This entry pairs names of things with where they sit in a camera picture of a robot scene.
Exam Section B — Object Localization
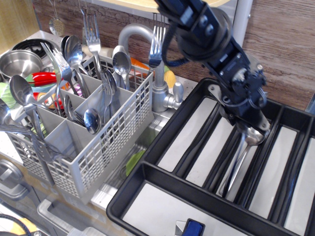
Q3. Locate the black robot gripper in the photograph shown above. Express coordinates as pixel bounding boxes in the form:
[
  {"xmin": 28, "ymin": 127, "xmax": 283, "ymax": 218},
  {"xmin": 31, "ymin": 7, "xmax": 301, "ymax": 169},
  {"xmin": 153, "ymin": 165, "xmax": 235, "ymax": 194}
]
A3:
[{"xmin": 208, "ymin": 52, "xmax": 270, "ymax": 148}]

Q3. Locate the big steel spoon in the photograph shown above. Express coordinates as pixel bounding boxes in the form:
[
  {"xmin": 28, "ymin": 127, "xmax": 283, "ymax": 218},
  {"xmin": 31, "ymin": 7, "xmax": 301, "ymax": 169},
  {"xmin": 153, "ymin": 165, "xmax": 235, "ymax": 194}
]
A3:
[{"xmin": 225, "ymin": 126, "xmax": 266, "ymax": 197}]

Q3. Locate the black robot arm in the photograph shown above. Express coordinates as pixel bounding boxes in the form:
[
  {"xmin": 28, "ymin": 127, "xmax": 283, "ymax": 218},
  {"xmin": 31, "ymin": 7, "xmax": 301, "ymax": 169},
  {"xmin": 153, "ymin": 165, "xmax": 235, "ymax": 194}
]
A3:
[{"xmin": 156, "ymin": 0, "xmax": 270, "ymax": 137}]

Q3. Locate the steel spoon in tray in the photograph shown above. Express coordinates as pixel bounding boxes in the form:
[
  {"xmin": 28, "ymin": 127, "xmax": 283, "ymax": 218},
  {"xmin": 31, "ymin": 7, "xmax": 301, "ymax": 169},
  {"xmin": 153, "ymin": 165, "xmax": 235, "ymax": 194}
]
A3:
[{"xmin": 219, "ymin": 130, "xmax": 268, "ymax": 198}]

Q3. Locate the black cutlery tray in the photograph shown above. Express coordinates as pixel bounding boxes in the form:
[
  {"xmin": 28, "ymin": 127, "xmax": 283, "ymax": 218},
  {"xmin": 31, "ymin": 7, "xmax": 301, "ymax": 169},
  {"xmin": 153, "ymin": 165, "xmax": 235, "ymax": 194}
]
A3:
[{"xmin": 106, "ymin": 78, "xmax": 315, "ymax": 236}]

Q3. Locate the steel spoon back compartment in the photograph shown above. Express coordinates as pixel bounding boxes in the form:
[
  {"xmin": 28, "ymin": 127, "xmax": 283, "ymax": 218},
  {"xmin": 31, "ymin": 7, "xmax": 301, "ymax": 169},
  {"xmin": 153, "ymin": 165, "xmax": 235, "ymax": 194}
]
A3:
[{"xmin": 112, "ymin": 45, "xmax": 131, "ymax": 90}]

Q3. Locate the small spoon front compartment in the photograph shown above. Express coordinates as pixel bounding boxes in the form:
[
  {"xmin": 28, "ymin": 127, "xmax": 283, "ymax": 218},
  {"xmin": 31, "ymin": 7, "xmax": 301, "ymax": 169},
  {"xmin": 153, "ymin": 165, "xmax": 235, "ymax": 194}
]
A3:
[{"xmin": 84, "ymin": 108, "xmax": 101, "ymax": 135}]

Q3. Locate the grey plastic cutlery basket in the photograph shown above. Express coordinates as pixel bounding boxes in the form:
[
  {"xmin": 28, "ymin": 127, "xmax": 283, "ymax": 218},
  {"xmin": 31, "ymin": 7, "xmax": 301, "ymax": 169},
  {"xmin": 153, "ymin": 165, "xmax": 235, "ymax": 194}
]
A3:
[{"xmin": 9, "ymin": 65, "xmax": 154, "ymax": 203}]

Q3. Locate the large steel spoon upright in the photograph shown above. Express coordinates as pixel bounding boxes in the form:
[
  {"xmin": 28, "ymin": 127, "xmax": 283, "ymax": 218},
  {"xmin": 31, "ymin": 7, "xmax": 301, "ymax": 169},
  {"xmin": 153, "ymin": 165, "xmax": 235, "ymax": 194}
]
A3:
[{"xmin": 64, "ymin": 35, "xmax": 90, "ymax": 98}]

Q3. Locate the steel spoon left side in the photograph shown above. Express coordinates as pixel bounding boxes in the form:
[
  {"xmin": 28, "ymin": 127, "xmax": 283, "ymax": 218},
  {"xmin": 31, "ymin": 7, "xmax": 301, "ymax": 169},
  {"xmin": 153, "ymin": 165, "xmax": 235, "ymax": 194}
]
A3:
[{"xmin": 9, "ymin": 75, "xmax": 47, "ymax": 109}]

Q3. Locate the silver faucet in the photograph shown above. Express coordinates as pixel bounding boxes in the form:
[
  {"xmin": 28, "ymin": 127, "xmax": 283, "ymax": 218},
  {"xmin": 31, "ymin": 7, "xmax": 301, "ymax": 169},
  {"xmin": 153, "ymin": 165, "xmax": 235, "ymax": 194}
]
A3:
[{"xmin": 118, "ymin": 24, "xmax": 184, "ymax": 112}]

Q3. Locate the yellow toy corn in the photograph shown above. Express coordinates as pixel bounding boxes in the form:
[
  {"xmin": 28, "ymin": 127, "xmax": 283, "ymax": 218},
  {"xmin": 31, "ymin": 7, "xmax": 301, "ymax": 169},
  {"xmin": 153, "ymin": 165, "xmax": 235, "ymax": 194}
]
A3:
[{"xmin": 164, "ymin": 66, "xmax": 176, "ymax": 88}]

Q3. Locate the green sponge in sink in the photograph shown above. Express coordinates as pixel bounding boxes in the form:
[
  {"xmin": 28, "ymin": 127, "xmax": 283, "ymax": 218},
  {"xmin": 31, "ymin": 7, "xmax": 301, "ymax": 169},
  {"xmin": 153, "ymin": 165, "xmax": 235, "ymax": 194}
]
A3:
[{"xmin": 126, "ymin": 150, "xmax": 145, "ymax": 176}]

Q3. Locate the steel fork by faucet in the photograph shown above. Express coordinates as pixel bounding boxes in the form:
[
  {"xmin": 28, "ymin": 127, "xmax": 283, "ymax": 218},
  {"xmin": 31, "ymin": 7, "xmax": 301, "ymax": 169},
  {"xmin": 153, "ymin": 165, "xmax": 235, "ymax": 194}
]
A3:
[{"xmin": 148, "ymin": 13, "xmax": 166, "ymax": 72}]

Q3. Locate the light wooden shelf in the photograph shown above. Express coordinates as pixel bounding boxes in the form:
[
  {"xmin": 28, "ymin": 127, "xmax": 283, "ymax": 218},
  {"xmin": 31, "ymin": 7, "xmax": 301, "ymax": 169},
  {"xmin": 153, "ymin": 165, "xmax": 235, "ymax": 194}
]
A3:
[{"xmin": 101, "ymin": 0, "xmax": 229, "ymax": 13}]

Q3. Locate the tall steel fork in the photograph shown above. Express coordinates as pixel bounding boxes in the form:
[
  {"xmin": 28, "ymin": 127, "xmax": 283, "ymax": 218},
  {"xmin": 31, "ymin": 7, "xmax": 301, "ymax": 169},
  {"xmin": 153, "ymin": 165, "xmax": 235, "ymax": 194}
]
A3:
[{"xmin": 83, "ymin": 14, "xmax": 102, "ymax": 80}]

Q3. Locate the steel fork middle left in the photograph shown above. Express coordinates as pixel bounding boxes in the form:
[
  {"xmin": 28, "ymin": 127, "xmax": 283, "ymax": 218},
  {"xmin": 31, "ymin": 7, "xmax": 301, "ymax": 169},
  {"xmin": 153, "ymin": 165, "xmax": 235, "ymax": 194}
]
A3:
[{"xmin": 41, "ymin": 43, "xmax": 78, "ymax": 98}]

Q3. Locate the fork lying front left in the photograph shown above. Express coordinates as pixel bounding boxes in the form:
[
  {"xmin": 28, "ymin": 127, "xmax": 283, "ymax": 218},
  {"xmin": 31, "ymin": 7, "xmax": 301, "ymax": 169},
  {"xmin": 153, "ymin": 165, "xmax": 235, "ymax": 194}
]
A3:
[{"xmin": 0, "ymin": 124, "xmax": 74, "ymax": 163}]

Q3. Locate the red toy pepper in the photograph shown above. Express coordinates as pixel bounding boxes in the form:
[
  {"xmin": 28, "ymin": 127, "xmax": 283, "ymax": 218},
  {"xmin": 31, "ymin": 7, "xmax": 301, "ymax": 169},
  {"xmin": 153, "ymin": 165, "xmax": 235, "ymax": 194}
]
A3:
[{"xmin": 26, "ymin": 72, "xmax": 57, "ymax": 88}]

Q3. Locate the hanging slotted ladle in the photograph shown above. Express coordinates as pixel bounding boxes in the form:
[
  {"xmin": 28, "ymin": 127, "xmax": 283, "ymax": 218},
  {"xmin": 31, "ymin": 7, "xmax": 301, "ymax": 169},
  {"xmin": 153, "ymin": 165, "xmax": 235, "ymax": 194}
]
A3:
[{"xmin": 49, "ymin": 0, "xmax": 64, "ymax": 37}]

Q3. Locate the black stove burner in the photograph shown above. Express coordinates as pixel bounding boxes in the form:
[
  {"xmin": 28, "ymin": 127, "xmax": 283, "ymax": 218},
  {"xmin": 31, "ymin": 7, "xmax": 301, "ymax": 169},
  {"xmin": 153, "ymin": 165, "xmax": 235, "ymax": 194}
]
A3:
[{"xmin": 11, "ymin": 39, "xmax": 60, "ymax": 59}]

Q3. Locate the steel pot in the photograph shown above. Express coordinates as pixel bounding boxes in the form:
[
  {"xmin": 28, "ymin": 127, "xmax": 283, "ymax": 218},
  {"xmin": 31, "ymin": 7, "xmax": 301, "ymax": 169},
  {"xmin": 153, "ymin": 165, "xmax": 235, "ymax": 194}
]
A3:
[{"xmin": 0, "ymin": 50, "xmax": 43, "ymax": 79}]

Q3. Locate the green toy cabbage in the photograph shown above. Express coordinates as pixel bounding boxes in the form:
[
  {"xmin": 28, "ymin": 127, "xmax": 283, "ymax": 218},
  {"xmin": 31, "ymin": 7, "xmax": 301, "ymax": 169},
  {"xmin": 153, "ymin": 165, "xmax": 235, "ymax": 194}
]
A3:
[{"xmin": 0, "ymin": 82, "xmax": 16, "ymax": 108}]

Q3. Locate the blue handled tool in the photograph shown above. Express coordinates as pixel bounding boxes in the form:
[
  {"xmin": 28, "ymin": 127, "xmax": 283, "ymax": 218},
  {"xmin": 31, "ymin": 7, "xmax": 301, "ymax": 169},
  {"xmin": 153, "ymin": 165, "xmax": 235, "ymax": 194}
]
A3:
[{"xmin": 175, "ymin": 218, "xmax": 205, "ymax": 236}]

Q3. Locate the grey metal post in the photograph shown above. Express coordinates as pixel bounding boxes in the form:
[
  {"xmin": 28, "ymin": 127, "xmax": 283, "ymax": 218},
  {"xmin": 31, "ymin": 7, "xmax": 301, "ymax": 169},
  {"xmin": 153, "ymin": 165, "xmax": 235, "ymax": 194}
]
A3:
[{"xmin": 233, "ymin": 0, "xmax": 253, "ymax": 46}]

